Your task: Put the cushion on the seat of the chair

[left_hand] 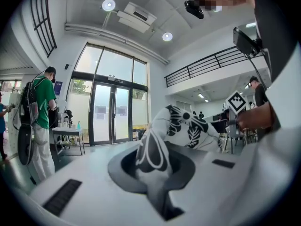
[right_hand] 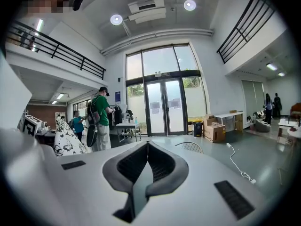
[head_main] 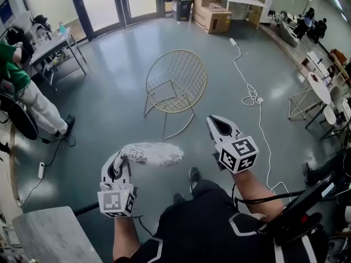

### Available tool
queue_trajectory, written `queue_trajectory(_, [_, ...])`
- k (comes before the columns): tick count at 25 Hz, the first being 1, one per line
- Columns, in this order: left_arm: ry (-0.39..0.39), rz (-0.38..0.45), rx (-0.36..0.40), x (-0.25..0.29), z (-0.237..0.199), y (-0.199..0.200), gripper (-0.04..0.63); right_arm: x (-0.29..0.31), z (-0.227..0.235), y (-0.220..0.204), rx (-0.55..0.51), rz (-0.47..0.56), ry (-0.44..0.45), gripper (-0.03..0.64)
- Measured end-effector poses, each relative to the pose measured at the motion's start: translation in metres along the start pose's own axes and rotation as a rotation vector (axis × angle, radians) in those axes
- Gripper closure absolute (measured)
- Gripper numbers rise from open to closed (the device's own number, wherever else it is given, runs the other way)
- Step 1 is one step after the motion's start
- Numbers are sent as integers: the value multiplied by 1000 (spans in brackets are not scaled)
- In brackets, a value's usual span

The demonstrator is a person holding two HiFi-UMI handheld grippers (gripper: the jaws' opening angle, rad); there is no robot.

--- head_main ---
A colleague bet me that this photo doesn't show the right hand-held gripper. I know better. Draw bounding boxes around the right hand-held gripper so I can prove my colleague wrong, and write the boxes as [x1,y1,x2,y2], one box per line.
[206,115,260,174]

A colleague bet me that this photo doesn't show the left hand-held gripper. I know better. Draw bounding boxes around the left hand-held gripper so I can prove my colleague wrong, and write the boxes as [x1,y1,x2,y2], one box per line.
[97,151,137,218]

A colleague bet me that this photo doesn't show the white floral cushion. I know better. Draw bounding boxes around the white floral cushion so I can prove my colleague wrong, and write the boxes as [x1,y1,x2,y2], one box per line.
[119,142,185,167]

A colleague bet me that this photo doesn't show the gold wire chair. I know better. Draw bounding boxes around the gold wire chair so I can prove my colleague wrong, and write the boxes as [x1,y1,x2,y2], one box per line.
[144,49,208,141]

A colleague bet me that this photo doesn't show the person's left forearm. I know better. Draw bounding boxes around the person's left forearm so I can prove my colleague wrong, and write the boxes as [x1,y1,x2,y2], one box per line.
[112,215,142,261]

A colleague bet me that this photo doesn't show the person's right forearm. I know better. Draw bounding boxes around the person's right forearm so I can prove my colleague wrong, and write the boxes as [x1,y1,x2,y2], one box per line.
[231,170,285,221]

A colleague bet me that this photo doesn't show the person's right shoe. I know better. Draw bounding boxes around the person's right shoe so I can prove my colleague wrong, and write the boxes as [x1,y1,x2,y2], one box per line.
[188,167,202,193]

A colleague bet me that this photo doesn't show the person's black shorts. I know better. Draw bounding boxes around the person's black shorts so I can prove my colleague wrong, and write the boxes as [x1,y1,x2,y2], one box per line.
[164,179,236,216]

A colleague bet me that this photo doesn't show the marble table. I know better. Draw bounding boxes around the marble table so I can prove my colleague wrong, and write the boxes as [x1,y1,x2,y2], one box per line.
[12,201,104,263]

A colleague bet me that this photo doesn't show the round white table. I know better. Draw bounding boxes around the round white table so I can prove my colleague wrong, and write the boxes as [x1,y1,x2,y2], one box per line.
[287,71,332,122]

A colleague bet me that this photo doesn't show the person's black shirt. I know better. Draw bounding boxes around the person's black shirt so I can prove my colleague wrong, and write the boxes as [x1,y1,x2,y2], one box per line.
[115,201,330,263]

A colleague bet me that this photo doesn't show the black body-worn rig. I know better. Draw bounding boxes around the black body-worn rig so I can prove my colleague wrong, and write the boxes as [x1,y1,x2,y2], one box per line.
[274,171,337,242]

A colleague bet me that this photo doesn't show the large cardboard box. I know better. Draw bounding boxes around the large cardboard box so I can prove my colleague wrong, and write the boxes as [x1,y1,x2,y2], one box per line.
[191,5,233,35]

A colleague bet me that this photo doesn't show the small white side table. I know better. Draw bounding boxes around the small white side table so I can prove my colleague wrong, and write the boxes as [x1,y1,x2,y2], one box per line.
[298,50,330,79]

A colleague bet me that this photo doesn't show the cardboard panel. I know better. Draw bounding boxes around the cardboard panel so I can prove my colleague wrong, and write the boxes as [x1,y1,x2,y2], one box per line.
[243,0,266,27]

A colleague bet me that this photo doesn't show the black trash bin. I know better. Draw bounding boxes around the black trash bin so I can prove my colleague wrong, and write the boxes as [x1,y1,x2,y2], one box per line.
[172,0,194,21]

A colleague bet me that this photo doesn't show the open cardboard box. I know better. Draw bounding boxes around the open cardboard box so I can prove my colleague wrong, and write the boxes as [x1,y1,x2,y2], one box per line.
[193,0,220,9]

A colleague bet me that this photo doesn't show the white cart table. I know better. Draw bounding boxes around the white cart table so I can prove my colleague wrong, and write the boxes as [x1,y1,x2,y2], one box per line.
[30,27,87,92]

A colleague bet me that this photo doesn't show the black white device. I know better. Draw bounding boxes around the black white device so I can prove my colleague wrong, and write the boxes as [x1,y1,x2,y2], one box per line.
[32,14,53,42]

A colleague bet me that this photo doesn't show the white extension cable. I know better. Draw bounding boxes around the white extension cable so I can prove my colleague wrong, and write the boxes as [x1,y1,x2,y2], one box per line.
[233,41,291,202]

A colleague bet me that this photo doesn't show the black floor cable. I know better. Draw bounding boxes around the black floor cable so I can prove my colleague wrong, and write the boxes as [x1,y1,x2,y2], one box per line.
[20,134,76,208]

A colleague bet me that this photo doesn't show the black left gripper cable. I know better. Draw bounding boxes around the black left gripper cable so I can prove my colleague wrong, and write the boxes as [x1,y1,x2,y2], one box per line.
[131,214,154,237]

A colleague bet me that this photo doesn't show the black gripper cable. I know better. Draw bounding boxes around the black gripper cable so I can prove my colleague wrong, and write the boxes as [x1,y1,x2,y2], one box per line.
[233,184,298,212]
[131,214,154,237]

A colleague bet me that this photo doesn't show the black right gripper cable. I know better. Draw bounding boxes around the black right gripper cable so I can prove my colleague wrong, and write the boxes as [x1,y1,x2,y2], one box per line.
[233,184,298,212]

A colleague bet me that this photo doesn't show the blue wall poster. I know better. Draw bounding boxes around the blue wall poster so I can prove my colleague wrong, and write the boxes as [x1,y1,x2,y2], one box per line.
[0,0,16,26]

